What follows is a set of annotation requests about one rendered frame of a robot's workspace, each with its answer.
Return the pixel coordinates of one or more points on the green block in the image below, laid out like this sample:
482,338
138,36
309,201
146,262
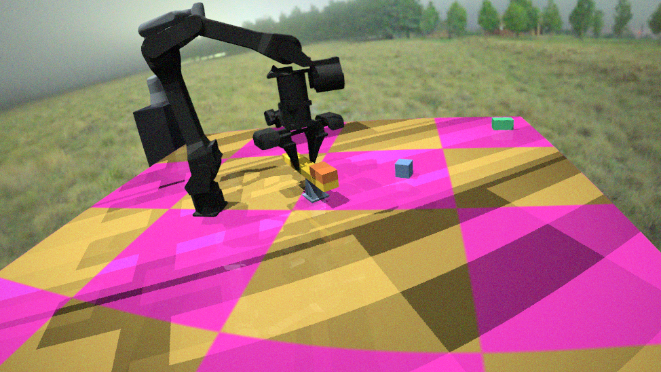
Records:
502,123

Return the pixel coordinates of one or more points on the yellow bar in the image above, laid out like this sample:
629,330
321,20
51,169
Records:
322,175

